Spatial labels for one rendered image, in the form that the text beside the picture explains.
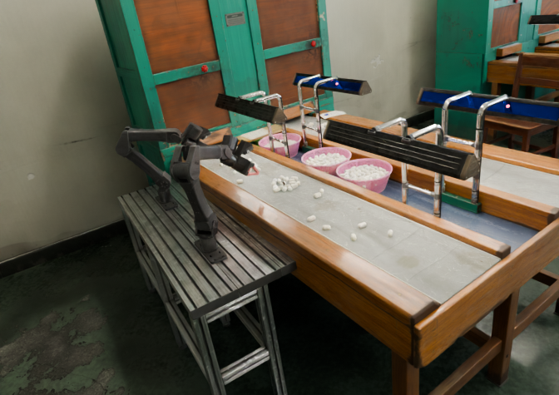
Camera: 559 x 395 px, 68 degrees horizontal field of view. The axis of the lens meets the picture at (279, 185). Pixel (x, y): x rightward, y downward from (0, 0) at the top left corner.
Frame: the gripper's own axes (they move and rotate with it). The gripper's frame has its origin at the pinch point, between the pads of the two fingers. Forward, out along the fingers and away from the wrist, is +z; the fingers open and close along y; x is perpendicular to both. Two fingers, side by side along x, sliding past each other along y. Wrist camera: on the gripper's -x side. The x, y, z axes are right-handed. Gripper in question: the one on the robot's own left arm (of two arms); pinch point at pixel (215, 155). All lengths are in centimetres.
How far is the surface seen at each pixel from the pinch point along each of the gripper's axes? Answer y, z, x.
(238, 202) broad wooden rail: -40.6, -2.3, 14.1
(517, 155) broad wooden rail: -103, 85, -60
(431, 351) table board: -140, 10, 22
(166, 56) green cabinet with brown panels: 44, -30, -38
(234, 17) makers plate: 44, -3, -80
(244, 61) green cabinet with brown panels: 44, 15, -61
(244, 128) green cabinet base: 43, 35, -23
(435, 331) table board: -140, 7, 16
